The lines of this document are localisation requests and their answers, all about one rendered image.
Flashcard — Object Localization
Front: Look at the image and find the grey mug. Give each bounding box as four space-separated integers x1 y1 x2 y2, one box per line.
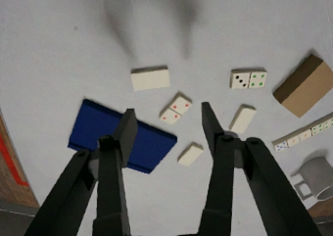
294 157 333 202

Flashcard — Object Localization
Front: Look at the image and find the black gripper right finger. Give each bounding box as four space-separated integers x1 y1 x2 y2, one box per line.
197 102 323 236

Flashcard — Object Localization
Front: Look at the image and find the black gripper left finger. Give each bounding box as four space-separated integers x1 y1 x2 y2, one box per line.
24 108 138 236

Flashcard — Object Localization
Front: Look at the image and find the brown rectangular box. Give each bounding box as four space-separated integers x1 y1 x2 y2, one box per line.
272 54 333 118

